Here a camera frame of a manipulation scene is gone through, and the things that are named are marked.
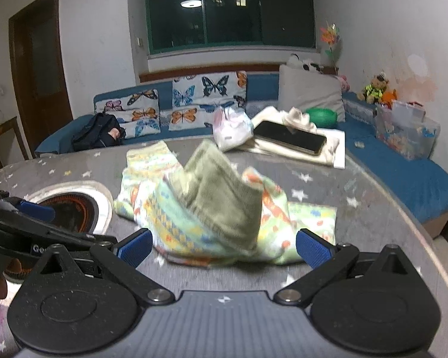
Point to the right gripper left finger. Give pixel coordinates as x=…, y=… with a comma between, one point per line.
x=119, y=265

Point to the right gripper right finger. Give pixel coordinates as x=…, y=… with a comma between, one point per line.
x=329, y=264

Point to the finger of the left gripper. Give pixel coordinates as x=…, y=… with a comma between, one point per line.
x=98, y=238
x=36, y=211

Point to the colourful patterned child shirt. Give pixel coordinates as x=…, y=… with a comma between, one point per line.
x=206, y=214

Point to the black induction cooker plate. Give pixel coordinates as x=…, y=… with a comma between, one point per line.
x=74, y=211

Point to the grey star tablecloth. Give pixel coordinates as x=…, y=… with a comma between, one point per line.
x=393, y=303

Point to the dark wooden side table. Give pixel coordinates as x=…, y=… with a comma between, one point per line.
x=12, y=145

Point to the black backpack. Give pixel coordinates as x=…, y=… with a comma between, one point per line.
x=102, y=131

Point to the white folded cloth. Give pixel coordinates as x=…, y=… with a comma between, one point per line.
x=333, y=154

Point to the brown wooden door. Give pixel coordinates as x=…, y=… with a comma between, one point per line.
x=37, y=71

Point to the black smartphone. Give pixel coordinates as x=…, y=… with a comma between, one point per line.
x=302, y=141

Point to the blue sofa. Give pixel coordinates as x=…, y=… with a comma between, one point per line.
x=421, y=184

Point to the small butterfly cushion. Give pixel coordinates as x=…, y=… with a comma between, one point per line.
x=138, y=114

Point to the green ball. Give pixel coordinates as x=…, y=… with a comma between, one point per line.
x=323, y=118

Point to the clear plastic storage box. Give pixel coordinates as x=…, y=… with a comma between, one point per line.
x=406, y=129

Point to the white pink plastic bag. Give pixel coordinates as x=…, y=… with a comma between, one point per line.
x=231, y=128

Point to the large butterfly cushion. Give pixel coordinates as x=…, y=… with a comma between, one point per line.
x=195, y=98

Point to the plush doll yellow vest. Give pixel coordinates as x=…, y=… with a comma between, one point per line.
x=373, y=92

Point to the grey pillow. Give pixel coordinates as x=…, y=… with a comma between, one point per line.
x=304, y=90

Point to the orange plush toy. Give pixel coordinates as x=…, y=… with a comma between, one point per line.
x=388, y=98

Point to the panda plush toy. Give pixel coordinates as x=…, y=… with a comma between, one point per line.
x=303, y=64

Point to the colourful pinwheel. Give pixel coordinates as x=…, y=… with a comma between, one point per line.
x=330, y=38

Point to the dark green window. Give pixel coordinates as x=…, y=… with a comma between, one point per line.
x=175, y=25

